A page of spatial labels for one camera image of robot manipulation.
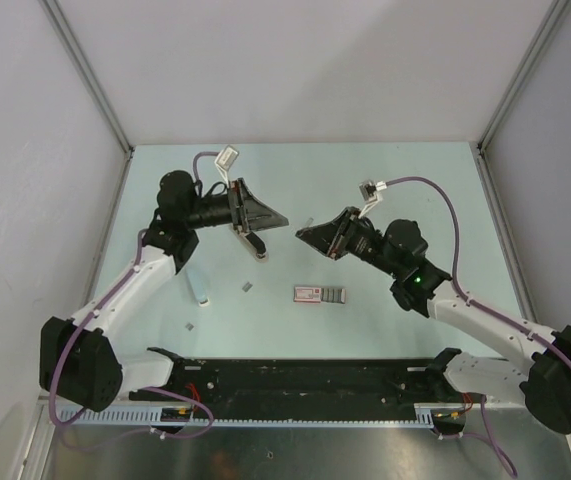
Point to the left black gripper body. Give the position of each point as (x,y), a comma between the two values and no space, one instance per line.
(210,211)

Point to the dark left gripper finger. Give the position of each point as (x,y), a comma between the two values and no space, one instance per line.
(251,207)
(264,223)

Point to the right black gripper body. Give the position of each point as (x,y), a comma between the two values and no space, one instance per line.
(361,241)

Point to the beige black stapler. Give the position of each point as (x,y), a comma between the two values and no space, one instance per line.
(252,243)

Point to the red staple box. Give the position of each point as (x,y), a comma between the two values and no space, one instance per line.
(318,294)

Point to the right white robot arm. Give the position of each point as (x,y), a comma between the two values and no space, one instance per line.
(534,364)

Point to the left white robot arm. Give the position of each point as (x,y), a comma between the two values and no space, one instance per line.
(77,360)

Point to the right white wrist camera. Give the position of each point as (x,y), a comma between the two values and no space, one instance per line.
(371,193)

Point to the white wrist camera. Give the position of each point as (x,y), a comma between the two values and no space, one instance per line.
(224,161)
(371,193)

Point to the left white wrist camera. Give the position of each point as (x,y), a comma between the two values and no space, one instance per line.
(224,161)

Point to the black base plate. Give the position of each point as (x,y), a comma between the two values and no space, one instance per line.
(407,380)

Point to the aluminium front rail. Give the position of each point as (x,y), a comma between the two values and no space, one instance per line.
(309,409)

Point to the left aluminium corner post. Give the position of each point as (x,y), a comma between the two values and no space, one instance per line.
(73,48)

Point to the aluminium corner post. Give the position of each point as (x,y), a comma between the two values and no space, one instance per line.
(541,41)
(73,48)

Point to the right aluminium corner post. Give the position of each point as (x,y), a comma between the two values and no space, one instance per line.
(541,41)

